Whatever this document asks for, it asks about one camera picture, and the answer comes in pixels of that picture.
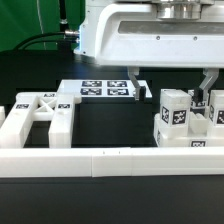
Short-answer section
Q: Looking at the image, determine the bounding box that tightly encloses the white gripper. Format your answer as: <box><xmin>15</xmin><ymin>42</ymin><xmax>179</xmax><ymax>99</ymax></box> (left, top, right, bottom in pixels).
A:
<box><xmin>79</xmin><ymin>1</ymin><xmax>224</xmax><ymax>102</ymax></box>

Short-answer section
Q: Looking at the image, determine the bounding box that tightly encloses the white chair seat part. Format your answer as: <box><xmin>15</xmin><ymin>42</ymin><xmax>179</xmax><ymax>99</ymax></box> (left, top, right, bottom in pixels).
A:
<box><xmin>153</xmin><ymin>113</ymin><xmax>224</xmax><ymax>147</ymax></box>

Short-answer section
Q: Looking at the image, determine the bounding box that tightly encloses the white U-shaped obstacle fence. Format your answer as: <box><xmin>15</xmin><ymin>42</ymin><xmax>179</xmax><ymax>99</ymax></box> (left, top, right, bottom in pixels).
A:
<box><xmin>0</xmin><ymin>107</ymin><xmax>224</xmax><ymax>178</ymax></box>

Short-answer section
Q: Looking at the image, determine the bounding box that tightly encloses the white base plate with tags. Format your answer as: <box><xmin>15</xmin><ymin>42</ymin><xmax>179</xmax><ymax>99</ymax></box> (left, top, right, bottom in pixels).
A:
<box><xmin>56</xmin><ymin>79</ymin><xmax>153</xmax><ymax>100</ymax></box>

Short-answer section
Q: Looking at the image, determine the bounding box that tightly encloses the black cable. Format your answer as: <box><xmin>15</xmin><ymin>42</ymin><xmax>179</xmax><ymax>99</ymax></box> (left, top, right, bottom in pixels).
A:
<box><xmin>13</xmin><ymin>29</ymin><xmax>81</xmax><ymax>52</ymax></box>

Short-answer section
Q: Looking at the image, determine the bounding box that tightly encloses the white chair back frame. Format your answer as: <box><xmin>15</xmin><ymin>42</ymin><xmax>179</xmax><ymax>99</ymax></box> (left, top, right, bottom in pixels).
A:
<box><xmin>0</xmin><ymin>92</ymin><xmax>82</xmax><ymax>149</ymax></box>

